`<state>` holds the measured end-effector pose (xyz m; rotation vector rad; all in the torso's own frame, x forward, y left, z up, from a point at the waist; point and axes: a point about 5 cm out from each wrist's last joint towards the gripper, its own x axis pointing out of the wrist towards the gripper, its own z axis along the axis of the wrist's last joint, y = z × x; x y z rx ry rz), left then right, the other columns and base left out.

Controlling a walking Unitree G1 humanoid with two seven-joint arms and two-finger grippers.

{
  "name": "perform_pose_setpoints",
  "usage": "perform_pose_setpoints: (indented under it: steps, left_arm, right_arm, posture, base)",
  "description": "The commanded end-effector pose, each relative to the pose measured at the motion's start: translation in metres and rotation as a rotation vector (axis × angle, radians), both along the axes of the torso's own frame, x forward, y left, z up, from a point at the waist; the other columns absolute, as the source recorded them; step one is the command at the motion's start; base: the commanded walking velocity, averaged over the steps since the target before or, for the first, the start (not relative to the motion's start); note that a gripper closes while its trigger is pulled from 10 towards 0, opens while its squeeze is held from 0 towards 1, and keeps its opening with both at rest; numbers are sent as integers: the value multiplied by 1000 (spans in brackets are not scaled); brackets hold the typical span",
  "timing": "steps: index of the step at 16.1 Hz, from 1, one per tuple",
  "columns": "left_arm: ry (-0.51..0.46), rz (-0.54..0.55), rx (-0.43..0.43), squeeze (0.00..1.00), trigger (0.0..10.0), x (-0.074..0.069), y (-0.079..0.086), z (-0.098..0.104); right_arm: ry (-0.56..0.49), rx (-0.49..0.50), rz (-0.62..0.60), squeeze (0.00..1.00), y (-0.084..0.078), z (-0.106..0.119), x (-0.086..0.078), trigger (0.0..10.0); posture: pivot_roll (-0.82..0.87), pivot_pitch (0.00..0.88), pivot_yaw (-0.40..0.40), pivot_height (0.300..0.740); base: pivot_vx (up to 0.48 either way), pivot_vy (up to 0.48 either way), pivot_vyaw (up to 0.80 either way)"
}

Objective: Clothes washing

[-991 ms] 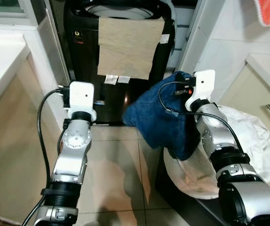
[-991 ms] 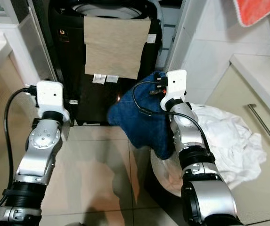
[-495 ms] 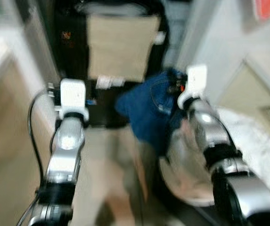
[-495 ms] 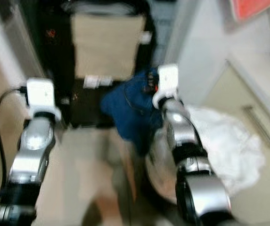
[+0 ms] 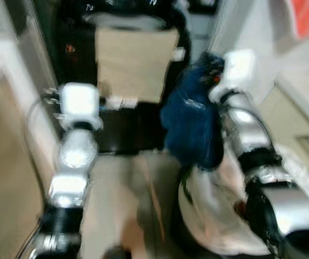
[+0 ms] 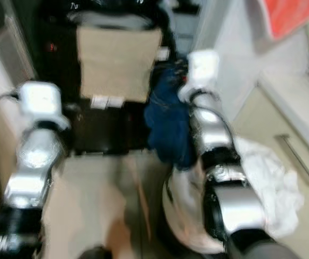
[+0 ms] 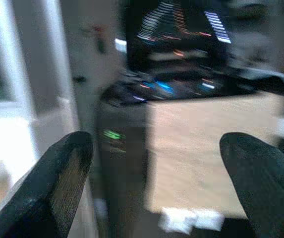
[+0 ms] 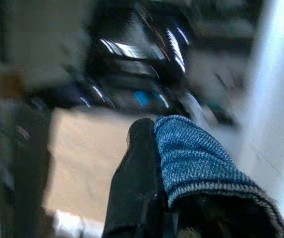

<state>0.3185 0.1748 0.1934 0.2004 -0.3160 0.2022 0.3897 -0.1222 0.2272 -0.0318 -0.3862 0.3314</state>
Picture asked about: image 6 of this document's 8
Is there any dark blue garment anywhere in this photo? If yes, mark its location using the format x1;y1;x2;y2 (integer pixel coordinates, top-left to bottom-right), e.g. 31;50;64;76
143;60;199;170

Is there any black washing machine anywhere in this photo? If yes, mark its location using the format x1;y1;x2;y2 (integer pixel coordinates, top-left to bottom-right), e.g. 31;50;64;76
40;0;177;156

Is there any beige cloth sheet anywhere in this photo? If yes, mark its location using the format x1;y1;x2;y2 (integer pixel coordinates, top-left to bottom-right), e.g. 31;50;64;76
75;26;163;104

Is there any beige cabinet with white top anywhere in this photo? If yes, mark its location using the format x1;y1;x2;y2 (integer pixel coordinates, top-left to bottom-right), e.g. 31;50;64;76
229;70;309;259

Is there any orange red cloth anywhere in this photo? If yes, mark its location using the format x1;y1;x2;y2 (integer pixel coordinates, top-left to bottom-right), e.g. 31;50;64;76
257;0;309;42

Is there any white laundry pile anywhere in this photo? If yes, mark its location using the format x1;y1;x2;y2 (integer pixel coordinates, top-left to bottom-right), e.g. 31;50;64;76
162;136;305;255

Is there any dark robot foot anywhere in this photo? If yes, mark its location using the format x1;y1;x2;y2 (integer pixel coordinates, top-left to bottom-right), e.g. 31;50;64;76
82;245;114;259

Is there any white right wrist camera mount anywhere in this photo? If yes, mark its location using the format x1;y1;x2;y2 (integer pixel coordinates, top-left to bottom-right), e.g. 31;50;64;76
177;50;221;103

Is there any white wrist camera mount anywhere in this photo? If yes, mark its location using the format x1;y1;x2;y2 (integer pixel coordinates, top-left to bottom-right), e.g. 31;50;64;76
17;80;70;131
177;50;221;103

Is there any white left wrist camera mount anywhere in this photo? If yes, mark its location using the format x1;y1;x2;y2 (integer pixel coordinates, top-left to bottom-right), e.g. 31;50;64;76
17;80;70;131

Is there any metal cabinet handle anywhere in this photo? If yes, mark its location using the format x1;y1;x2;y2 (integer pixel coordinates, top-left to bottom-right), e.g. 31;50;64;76
275;134;309;190

